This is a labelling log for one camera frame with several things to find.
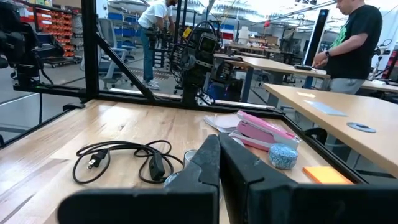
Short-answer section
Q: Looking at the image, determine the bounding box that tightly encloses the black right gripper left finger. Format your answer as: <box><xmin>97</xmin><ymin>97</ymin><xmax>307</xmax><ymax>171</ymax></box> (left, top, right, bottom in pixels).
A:
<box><xmin>57</xmin><ymin>134</ymin><xmax>222</xmax><ymax>224</ymax></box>

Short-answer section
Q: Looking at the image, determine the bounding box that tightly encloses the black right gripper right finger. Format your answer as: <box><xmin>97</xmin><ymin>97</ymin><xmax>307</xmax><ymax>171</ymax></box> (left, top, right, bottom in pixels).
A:
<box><xmin>218</xmin><ymin>133</ymin><xmax>398</xmax><ymax>224</ymax></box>

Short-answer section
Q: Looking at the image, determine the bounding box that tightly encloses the white plastic container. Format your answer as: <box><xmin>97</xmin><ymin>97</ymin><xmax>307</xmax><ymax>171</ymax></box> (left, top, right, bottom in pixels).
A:
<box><xmin>237</xmin><ymin>26</ymin><xmax>250</xmax><ymax>46</ymax></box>

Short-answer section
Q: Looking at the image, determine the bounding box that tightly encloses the orange sticky note pad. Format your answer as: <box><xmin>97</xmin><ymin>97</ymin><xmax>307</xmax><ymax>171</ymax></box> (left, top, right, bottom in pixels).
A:
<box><xmin>302</xmin><ymin>165</ymin><xmax>355</xmax><ymax>185</ymax></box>

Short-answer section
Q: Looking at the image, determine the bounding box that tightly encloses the blue storage box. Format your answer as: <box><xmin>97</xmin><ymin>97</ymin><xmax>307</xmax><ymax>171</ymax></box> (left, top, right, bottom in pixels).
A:
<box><xmin>206</xmin><ymin>78</ymin><xmax>244</xmax><ymax>103</ymax></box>

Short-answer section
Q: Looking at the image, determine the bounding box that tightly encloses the blue tape roll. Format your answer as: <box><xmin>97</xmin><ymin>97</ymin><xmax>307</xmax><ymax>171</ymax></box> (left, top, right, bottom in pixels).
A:
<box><xmin>267</xmin><ymin>142</ymin><xmax>300</xmax><ymax>171</ymax></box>

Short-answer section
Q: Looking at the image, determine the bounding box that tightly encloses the person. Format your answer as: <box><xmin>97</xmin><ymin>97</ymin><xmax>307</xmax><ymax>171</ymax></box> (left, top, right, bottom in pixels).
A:
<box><xmin>312</xmin><ymin>0</ymin><xmax>384</xmax><ymax>96</ymax></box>
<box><xmin>137</xmin><ymin>0</ymin><xmax>178</xmax><ymax>91</ymax></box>

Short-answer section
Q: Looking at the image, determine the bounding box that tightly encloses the wooden office desk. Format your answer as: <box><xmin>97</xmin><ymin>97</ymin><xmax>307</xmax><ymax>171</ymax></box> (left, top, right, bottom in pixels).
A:
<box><xmin>213</xmin><ymin>52</ymin><xmax>331</xmax><ymax>103</ymax></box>

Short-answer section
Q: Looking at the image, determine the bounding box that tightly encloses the blue storage shelf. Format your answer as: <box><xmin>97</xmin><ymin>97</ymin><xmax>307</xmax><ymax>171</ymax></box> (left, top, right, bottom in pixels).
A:
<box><xmin>108</xmin><ymin>11</ymin><xmax>140</xmax><ymax>47</ymax></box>

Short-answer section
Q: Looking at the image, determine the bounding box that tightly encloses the grey office chair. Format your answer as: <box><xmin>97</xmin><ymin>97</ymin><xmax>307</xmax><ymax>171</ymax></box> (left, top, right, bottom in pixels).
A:
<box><xmin>98</xmin><ymin>17</ymin><xmax>137</xmax><ymax>90</ymax></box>

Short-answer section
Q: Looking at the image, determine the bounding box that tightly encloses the small black flat device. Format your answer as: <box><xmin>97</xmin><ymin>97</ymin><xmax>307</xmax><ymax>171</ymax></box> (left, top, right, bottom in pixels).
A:
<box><xmin>293</xmin><ymin>63</ymin><xmax>313</xmax><ymax>72</ymax></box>

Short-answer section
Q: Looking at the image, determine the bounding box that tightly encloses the white rectangular card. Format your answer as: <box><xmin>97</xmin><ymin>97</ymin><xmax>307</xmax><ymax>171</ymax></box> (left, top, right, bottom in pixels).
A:
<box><xmin>303</xmin><ymin>99</ymin><xmax>348</xmax><ymax>118</ymax></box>

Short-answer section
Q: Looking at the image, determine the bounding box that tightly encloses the tall black panel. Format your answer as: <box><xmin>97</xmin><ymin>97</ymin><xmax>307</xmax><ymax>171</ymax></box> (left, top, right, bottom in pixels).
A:
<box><xmin>302</xmin><ymin>8</ymin><xmax>330</xmax><ymax>67</ymax></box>

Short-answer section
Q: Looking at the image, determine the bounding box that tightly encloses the light brown wooden desk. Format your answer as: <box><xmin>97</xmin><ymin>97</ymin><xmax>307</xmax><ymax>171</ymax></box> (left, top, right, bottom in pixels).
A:
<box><xmin>262</xmin><ymin>82</ymin><xmax>398</xmax><ymax>179</ymax></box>

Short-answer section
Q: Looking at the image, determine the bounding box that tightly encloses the orange parts bin shelf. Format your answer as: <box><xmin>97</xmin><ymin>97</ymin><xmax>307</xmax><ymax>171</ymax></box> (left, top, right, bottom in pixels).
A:
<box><xmin>18</xmin><ymin>5</ymin><xmax>76</xmax><ymax>59</ymax></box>

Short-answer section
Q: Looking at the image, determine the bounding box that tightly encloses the black lamp power cord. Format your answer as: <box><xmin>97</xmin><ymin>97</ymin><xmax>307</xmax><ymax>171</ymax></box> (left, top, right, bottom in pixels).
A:
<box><xmin>72</xmin><ymin>139</ymin><xmax>185</xmax><ymax>185</ymax></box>

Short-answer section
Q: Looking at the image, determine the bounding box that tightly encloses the grey desk cable grommet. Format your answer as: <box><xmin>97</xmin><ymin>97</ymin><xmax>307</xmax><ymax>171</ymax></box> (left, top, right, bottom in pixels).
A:
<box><xmin>346</xmin><ymin>121</ymin><xmax>377</xmax><ymax>134</ymax></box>

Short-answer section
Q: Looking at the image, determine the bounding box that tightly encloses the black aluminium table frame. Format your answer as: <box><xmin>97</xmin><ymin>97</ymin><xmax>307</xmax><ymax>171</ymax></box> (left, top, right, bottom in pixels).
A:
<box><xmin>0</xmin><ymin>0</ymin><xmax>371</xmax><ymax>185</ymax></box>

